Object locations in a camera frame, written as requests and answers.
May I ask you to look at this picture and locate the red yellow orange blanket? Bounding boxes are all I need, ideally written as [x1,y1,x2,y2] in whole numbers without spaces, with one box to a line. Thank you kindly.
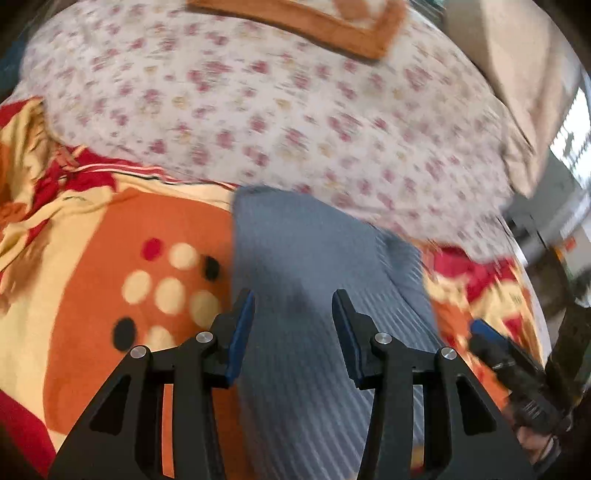
[0,97,548,480]

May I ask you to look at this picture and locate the window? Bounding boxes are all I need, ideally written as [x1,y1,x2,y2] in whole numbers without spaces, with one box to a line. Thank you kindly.
[549,88,591,178]

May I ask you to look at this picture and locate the person's right hand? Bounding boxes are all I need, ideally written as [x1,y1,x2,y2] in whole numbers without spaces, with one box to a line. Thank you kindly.
[515,415,561,469]

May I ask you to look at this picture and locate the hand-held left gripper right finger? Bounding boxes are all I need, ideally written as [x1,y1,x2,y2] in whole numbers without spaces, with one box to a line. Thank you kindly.
[332,289,539,480]

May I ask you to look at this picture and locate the grey ribbed knit garment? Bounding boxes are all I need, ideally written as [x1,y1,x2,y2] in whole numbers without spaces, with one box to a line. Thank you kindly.
[231,185,444,480]

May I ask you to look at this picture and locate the floral print quilt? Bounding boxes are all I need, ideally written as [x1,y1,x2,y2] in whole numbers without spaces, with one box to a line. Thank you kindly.
[21,0,522,264]

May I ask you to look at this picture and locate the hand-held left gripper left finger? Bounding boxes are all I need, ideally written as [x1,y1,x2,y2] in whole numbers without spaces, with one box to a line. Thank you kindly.
[48,288,257,480]

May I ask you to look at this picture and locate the beige curtain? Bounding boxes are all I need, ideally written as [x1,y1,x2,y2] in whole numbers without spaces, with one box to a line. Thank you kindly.
[445,0,578,199]

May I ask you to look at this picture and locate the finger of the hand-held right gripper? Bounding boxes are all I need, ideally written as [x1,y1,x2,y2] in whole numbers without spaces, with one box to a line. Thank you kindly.
[470,318,546,386]

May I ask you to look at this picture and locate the orange patterned towel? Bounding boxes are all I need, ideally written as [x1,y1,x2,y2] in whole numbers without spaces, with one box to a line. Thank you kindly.
[187,0,407,61]

